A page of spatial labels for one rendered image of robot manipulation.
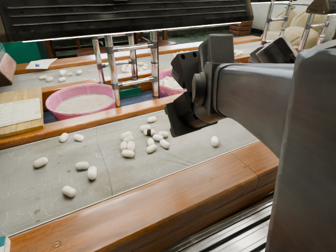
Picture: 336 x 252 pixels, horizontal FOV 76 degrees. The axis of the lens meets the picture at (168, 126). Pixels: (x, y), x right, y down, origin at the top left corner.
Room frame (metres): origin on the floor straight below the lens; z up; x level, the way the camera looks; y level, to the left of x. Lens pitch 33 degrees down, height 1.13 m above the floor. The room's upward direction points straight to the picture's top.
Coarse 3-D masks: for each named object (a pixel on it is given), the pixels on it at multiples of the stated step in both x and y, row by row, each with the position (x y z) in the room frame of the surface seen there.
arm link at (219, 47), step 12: (216, 36) 0.34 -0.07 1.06; (228, 36) 0.34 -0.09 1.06; (204, 48) 0.36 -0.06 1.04; (216, 48) 0.33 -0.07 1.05; (228, 48) 0.33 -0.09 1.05; (204, 60) 0.34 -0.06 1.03; (216, 60) 0.32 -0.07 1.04; (228, 60) 0.32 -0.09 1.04; (204, 72) 0.26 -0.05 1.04; (192, 84) 0.27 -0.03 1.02; (204, 84) 0.24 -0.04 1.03; (192, 96) 0.26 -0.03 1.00; (204, 96) 0.24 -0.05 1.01
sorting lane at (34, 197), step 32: (96, 128) 0.58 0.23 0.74; (128, 128) 0.58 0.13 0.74; (160, 128) 0.58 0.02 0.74; (224, 128) 0.58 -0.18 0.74; (0, 160) 0.42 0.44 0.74; (32, 160) 0.42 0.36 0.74; (64, 160) 0.42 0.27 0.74; (96, 160) 0.42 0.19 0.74; (128, 160) 0.42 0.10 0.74; (160, 160) 0.42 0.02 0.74; (192, 160) 0.42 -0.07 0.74; (0, 192) 0.32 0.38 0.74; (32, 192) 0.32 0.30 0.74; (96, 192) 0.32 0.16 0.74; (0, 224) 0.24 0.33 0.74; (32, 224) 0.24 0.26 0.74
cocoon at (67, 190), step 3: (66, 186) 0.32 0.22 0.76; (69, 186) 0.32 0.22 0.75; (63, 189) 0.31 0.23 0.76; (66, 189) 0.31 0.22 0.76; (69, 189) 0.31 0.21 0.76; (72, 189) 0.31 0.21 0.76; (63, 192) 0.31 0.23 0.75; (66, 192) 0.31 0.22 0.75; (69, 192) 0.31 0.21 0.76; (72, 192) 0.31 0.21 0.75; (75, 192) 0.31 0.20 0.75; (69, 195) 0.30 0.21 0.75; (72, 195) 0.30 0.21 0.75
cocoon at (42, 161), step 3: (39, 159) 0.41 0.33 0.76; (42, 159) 0.41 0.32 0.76; (45, 159) 0.41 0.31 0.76; (33, 162) 0.40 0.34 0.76; (36, 162) 0.40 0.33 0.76; (39, 162) 0.40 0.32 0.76; (42, 162) 0.40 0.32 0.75; (45, 162) 0.41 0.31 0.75; (33, 165) 0.39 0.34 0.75; (36, 165) 0.39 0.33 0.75; (39, 165) 0.40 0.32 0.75
